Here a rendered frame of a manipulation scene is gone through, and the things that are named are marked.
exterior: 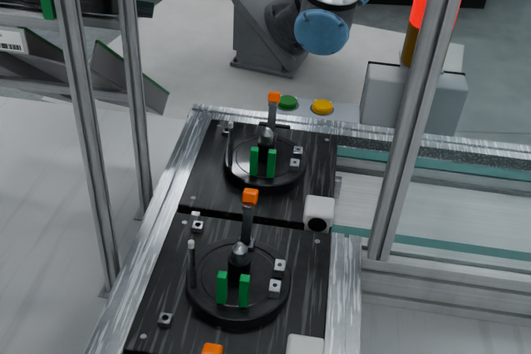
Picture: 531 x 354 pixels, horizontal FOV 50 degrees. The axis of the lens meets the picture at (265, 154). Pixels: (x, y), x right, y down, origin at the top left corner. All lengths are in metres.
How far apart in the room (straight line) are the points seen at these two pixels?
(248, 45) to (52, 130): 0.51
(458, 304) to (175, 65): 0.89
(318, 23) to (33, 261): 0.70
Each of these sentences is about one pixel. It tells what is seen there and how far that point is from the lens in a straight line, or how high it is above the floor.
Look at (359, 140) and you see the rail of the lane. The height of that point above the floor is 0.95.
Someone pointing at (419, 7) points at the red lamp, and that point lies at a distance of 0.67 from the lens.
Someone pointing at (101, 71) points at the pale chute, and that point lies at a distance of 0.84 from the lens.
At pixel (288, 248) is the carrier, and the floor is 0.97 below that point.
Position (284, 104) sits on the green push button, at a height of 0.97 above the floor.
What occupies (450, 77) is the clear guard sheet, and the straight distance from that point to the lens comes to 0.69.
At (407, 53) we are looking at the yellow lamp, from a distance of 0.70.
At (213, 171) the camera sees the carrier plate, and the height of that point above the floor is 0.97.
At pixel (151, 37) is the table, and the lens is 1.62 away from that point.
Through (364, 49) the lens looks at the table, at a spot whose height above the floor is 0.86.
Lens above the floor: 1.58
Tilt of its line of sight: 38 degrees down
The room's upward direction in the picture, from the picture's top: 4 degrees clockwise
